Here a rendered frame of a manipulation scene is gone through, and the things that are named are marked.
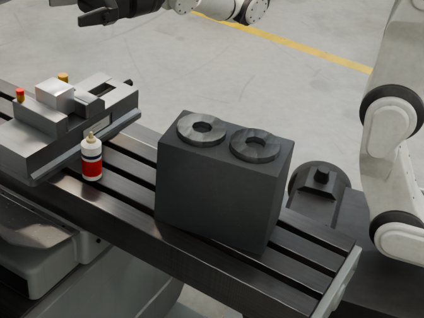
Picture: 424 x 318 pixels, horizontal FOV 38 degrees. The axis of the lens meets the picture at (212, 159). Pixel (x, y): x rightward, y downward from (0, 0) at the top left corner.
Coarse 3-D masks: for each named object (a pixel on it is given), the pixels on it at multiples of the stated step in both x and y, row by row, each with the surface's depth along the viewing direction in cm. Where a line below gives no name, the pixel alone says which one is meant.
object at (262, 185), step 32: (192, 128) 110; (224, 128) 111; (160, 160) 111; (192, 160) 108; (224, 160) 106; (256, 160) 105; (288, 160) 111; (160, 192) 115; (192, 192) 112; (224, 192) 109; (256, 192) 107; (192, 224) 116; (224, 224) 114; (256, 224) 111
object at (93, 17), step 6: (90, 12) 117; (96, 12) 117; (102, 12) 118; (78, 18) 116; (84, 18) 116; (90, 18) 117; (96, 18) 118; (102, 18) 119; (108, 18) 119; (78, 24) 117; (84, 24) 117; (90, 24) 118; (96, 24) 119; (102, 24) 120
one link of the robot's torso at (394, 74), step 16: (400, 0) 125; (416, 0) 122; (400, 16) 126; (416, 16) 125; (384, 32) 141; (400, 32) 129; (416, 32) 128; (384, 48) 134; (400, 48) 132; (416, 48) 131; (384, 64) 136; (400, 64) 134; (416, 64) 133; (368, 80) 146; (384, 80) 138; (400, 80) 136; (416, 80) 135; (368, 96) 140; (384, 96) 137; (400, 96) 136; (416, 96) 136; (416, 112) 137; (416, 128) 139
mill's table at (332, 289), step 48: (0, 96) 153; (144, 144) 139; (48, 192) 128; (96, 192) 125; (144, 192) 126; (144, 240) 118; (192, 240) 116; (288, 240) 119; (336, 240) 120; (240, 288) 110; (288, 288) 109; (336, 288) 112
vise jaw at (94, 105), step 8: (80, 96) 132; (88, 96) 132; (96, 96) 133; (80, 104) 130; (88, 104) 130; (96, 104) 132; (104, 104) 135; (80, 112) 132; (88, 112) 131; (96, 112) 134
